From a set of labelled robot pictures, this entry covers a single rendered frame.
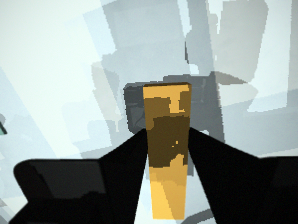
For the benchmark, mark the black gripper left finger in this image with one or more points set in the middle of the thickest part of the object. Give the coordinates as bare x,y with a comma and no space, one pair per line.
114,180

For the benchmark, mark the yellow bar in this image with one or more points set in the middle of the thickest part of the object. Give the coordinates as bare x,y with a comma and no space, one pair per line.
167,116

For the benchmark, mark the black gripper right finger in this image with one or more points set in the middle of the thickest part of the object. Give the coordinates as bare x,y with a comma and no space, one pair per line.
240,188

